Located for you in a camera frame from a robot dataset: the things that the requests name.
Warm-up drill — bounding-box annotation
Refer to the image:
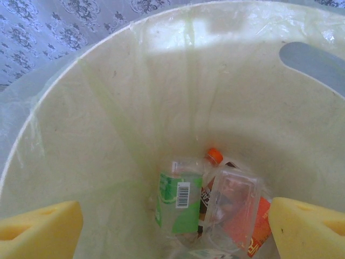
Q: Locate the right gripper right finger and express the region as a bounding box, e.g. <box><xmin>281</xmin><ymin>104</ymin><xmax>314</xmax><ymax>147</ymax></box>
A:
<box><xmin>269</xmin><ymin>196</ymin><xmax>345</xmax><ymax>259</ymax></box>

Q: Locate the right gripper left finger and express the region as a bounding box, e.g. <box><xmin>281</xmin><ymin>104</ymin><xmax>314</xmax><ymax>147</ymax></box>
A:
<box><xmin>0</xmin><ymin>200</ymin><xmax>84</xmax><ymax>259</ymax></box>

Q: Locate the orange label brown-capped bottle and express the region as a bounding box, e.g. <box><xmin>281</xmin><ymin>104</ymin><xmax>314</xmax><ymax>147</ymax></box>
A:
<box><xmin>198</xmin><ymin>147</ymin><xmax>273</xmax><ymax>257</ymax></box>

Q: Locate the clear unlabeled bottle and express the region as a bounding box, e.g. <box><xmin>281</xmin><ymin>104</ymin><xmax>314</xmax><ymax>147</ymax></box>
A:
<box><xmin>206</xmin><ymin>166</ymin><xmax>264</xmax><ymax>245</ymax></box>

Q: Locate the green label clear bottle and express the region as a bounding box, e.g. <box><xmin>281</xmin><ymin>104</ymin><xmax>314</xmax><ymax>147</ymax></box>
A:
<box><xmin>154</xmin><ymin>160</ymin><xmax>205</xmax><ymax>240</ymax></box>

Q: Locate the cream plastic bin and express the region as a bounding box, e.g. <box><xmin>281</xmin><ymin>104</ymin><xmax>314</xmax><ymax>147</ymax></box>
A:
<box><xmin>0</xmin><ymin>0</ymin><xmax>345</xmax><ymax>259</ymax></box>

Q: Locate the clear yellowish bin liner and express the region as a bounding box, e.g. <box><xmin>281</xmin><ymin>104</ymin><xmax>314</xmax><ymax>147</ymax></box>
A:
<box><xmin>0</xmin><ymin>0</ymin><xmax>345</xmax><ymax>259</ymax></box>

